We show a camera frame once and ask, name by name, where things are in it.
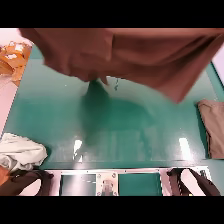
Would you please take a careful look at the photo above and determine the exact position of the brown T-shirt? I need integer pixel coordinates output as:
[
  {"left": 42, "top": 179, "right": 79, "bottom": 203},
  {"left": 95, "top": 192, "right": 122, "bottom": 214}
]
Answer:
[{"left": 18, "top": 27, "right": 224, "bottom": 104}]

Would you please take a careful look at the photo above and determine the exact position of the silver frame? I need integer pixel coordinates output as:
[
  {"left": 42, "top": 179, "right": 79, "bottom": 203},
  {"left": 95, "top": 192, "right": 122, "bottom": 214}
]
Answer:
[{"left": 19, "top": 165, "right": 214, "bottom": 197}]

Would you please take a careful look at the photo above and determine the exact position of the pale green garment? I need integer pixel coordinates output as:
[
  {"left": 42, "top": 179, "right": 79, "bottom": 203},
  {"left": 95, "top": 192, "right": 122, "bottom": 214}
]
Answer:
[{"left": 0, "top": 132, "right": 49, "bottom": 173}]

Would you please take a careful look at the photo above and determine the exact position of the rust orange garment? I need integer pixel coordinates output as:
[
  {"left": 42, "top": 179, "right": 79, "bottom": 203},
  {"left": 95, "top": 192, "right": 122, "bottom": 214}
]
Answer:
[{"left": 0, "top": 165, "right": 12, "bottom": 187}]

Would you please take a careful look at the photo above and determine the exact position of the khaki garment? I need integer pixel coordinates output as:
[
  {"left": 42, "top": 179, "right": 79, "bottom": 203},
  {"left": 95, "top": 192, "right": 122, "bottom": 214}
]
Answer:
[{"left": 196, "top": 98, "right": 224, "bottom": 160}]

